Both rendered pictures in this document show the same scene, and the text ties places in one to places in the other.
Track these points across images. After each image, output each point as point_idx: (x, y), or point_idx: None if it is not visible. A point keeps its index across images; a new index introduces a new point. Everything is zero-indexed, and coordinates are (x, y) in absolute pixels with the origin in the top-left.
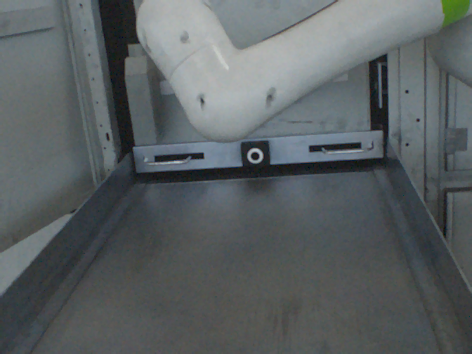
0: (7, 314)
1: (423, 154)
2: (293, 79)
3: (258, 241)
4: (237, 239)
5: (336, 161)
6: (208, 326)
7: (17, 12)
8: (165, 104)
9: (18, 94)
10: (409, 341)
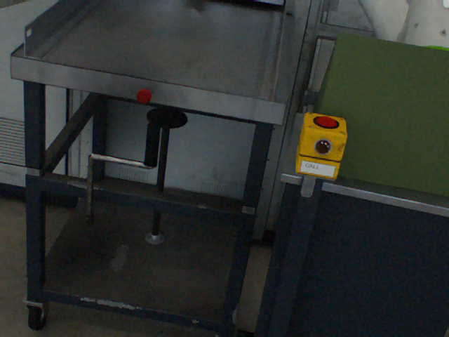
0: (41, 26)
1: (308, 8)
2: None
3: (185, 31)
4: (173, 27)
5: (252, 1)
6: (148, 57)
7: None
8: None
9: None
10: (246, 82)
